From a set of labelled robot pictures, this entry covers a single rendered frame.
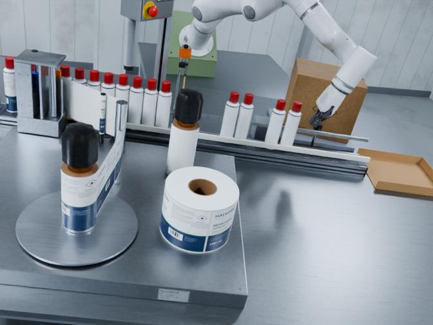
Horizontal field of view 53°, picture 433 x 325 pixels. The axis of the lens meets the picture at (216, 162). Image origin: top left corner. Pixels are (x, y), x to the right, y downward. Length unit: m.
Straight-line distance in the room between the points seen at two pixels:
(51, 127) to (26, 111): 0.09
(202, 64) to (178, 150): 1.13
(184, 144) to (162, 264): 0.41
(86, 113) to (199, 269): 0.75
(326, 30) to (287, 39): 3.29
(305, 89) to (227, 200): 0.90
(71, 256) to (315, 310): 0.63
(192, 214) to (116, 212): 0.26
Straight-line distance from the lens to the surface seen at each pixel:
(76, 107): 1.64
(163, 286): 1.09
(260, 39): 4.83
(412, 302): 1.38
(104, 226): 1.22
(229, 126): 1.67
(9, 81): 1.75
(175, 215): 1.13
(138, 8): 1.56
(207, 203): 1.11
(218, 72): 2.59
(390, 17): 5.44
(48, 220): 1.24
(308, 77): 1.90
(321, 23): 1.66
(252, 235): 1.36
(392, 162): 2.06
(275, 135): 1.70
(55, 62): 1.55
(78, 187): 1.11
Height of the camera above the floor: 1.68
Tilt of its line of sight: 31 degrees down
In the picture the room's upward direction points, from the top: 11 degrees clockwise
